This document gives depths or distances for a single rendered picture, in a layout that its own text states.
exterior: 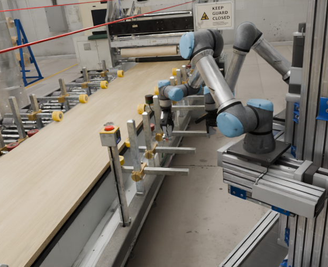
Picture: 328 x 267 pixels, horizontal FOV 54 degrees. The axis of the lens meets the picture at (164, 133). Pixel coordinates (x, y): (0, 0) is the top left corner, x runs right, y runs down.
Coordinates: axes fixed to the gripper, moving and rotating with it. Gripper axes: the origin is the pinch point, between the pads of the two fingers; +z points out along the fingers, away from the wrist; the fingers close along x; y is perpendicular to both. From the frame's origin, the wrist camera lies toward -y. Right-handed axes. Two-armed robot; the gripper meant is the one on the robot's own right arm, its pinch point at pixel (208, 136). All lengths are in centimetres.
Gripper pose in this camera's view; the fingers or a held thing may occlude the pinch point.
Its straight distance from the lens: 222.3
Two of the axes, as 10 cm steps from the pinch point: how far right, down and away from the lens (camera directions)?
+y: 9.7, 0.1, -2.6
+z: 0.9, 9.1, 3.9
